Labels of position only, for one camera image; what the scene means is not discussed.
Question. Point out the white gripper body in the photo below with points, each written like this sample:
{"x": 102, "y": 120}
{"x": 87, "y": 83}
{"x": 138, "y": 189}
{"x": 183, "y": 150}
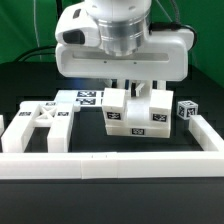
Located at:
{"x": 163, "y": 56}

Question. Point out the white tagged nut cube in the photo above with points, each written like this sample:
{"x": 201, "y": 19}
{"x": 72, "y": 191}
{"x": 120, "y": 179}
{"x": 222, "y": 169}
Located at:
{"x": 186, "y": 108}

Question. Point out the white chair seat part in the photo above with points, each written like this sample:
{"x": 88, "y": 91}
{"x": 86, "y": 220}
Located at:
{"x": 136, "y": 123}

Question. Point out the white chair backrest part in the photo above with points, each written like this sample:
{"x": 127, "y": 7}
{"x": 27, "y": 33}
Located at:
{"x": 56, "y": 116}

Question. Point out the white small chair post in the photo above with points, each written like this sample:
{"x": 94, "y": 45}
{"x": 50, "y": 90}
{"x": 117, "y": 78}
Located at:
{"x": 113, "y": 104}

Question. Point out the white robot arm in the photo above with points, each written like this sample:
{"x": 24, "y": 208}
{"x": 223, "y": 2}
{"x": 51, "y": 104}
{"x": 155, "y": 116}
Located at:
{"x": 114, "y": 39}

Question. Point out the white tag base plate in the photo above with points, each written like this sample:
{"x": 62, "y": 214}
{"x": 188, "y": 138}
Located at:
{"x": 86, "y": 98}

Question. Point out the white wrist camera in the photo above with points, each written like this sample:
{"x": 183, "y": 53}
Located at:
{"x": 75, "y": 26}

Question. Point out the white U-shaped fence frame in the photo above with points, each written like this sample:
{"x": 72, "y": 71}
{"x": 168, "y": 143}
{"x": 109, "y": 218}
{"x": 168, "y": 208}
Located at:
{"x": 68, "y": 165}

